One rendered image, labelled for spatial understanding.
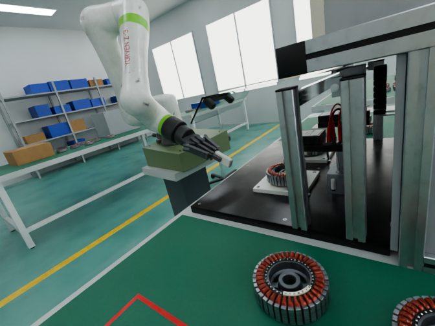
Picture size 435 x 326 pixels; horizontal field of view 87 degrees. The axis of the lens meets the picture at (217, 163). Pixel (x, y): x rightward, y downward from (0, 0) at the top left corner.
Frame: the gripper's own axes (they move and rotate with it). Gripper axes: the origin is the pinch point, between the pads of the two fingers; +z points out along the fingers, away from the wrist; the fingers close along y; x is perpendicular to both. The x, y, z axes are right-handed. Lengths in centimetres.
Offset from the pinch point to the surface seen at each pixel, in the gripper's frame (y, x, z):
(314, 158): -17.5, 7.0, 25.1
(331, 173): 3.2, 16.1, 31.4
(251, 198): 11.5, 2.1, 17.5
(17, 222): 36, -160, -169
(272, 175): 4.8, 7.9, 18.9
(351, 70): -0.8, 37.9, 23.6
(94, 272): 23, -135, -66
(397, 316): 34, 20, 44
